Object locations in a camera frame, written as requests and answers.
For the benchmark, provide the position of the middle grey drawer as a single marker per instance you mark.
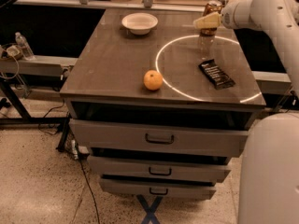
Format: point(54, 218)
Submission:
point(158, 169)

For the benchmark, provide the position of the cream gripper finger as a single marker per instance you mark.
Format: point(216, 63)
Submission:
point(211, 20)

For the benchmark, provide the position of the clear plastic water bottle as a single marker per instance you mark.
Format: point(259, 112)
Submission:
point(24, 46)

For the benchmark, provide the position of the black snack bar packet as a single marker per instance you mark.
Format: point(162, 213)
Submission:
point(215, 75)

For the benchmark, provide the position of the orange fruit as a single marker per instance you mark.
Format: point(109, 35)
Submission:
point(153, 80)

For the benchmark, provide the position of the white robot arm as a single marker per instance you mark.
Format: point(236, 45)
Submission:
point(269, 177)

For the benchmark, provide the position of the blue floor tape cross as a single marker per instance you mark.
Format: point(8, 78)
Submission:
point(150, 209)

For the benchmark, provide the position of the bottom grey drawer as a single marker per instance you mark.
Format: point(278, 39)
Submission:
point(157, 189)

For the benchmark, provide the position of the grey drawer cabinet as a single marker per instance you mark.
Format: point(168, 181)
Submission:
point(106, 85)

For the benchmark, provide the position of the black metal side table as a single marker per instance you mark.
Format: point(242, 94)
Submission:
point(45, 66)

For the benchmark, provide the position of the top grey drawer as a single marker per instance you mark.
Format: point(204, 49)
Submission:
point(161, 139)

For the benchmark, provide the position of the orange patterned drink can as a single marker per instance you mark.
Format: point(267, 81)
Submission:
point(211, 6)

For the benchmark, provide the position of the grey drawer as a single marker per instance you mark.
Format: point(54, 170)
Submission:
point(158, 169)
point(157, 189)
point(161, 139)

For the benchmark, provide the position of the white paper bowl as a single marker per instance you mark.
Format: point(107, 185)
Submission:
point(139, 23)

